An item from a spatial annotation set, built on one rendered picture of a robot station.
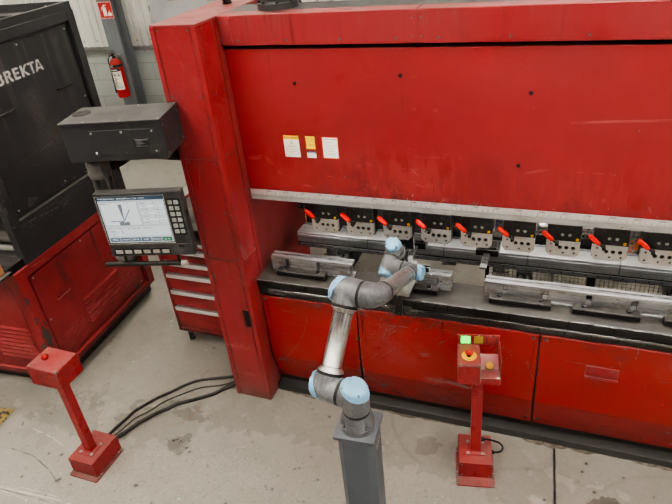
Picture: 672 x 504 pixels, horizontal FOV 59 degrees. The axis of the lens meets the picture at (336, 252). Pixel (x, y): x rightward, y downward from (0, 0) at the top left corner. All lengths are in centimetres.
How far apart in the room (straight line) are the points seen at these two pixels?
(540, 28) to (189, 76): 155
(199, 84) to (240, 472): 211
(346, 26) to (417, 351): 174
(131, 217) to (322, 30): 128
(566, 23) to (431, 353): 178
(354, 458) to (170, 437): 154
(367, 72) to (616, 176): 117
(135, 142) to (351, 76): 104
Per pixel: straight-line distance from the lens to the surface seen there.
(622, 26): 262
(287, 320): 356
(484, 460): 341
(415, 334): 330
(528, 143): 277
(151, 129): 288
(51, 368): 342
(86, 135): 304
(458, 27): 265
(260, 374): 383
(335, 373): 254
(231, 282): 343
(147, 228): 311
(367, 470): 275
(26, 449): 429
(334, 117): 293
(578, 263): 336
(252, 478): 358
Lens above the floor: 274
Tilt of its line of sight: 31 degrees down
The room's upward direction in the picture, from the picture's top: 6 degrees counter-clockwise
